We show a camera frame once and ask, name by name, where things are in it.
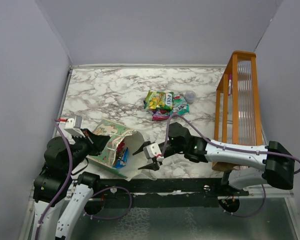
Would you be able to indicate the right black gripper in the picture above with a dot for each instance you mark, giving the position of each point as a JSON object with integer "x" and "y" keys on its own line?
{"x": 141, "y": 149}

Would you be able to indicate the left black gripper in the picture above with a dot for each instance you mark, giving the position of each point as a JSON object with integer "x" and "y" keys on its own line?
{"x": 99, "y": 141}

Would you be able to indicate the red snack packet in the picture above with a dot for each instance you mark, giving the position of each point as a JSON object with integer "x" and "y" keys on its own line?
{"x": 121, "y": 148}

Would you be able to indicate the green paper gift bag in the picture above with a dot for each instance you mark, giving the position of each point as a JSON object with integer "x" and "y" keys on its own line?
{"x": 133, "y": 140}

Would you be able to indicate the blue snack packet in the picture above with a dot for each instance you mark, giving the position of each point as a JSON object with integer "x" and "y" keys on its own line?
{"x": 121, "y": 158}

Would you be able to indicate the purple snack packet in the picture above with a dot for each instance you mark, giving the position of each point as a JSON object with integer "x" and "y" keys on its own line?
{"x": 160, "y": 115}

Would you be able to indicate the green yellow snack packet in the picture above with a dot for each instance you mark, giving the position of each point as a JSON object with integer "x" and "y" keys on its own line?
{"x": 158, "y": 100}

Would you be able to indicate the teal snack packet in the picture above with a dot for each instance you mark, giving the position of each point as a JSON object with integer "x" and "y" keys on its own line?
{"x": 180, "y": 105}

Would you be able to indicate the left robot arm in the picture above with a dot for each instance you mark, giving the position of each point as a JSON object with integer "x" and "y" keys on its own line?
{"x": 51, "y": 222}

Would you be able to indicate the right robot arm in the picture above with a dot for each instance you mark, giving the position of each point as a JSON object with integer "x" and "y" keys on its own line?
{"x": 268, "y": 164}

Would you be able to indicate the small clear plastic cup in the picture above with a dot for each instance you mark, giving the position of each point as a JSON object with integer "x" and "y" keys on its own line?
{"x": 190, "y": 96}

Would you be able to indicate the orange wooden rack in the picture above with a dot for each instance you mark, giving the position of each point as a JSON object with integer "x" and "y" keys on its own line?
{"x": 238, "y": 116}

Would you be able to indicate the pink white marker pen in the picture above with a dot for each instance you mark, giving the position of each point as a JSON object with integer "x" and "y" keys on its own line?
{"x": 230, "y": 81}

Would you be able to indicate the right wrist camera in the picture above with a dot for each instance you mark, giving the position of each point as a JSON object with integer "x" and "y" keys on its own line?
{"x": 152, "y": 152}

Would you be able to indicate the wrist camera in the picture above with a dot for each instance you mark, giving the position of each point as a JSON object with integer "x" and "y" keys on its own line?
{"x": 152, "y": 152}
{"x": 72, "y": 125}

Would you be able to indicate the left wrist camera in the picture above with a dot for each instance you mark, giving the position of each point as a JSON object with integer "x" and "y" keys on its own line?
{"x": 72, "y": 125}

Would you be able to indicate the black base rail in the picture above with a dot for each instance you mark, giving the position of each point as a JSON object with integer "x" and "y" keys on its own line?
{"x": 160, "y": 193}

